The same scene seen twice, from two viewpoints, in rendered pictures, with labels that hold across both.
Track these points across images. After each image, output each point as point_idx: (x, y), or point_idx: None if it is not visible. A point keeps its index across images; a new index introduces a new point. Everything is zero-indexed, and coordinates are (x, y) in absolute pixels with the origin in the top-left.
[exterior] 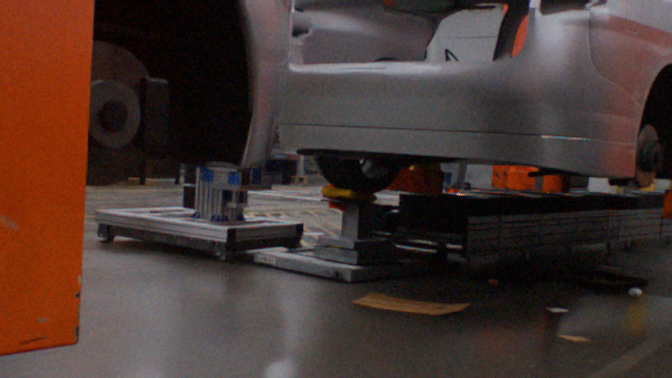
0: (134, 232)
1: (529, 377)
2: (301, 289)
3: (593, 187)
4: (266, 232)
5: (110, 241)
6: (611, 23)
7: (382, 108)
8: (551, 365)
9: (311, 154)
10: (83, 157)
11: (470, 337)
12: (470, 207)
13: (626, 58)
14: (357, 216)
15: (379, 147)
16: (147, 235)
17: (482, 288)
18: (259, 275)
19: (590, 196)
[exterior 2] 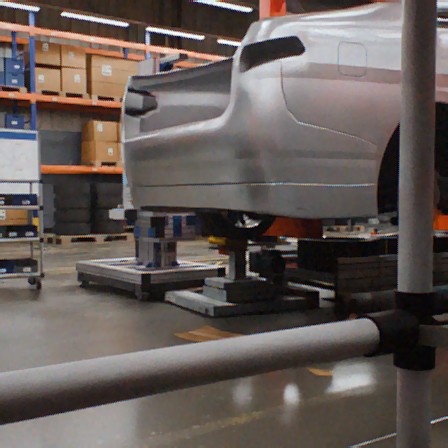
0: (94, 277)
1: (192, 409)
2: (157, 323)
3: None
4: (184, 275)
5: (85, 285)
6: (312, 71)
7: (161, 168)
8: (240, 398)
9: (164, 210)
10: None
11: None
12: (348, 249)
13: (345, 102)
14: (234, 260)
15: (167, 202)
16: (101, 280)
17: (331, 322)
18: (147, 311)
19: None
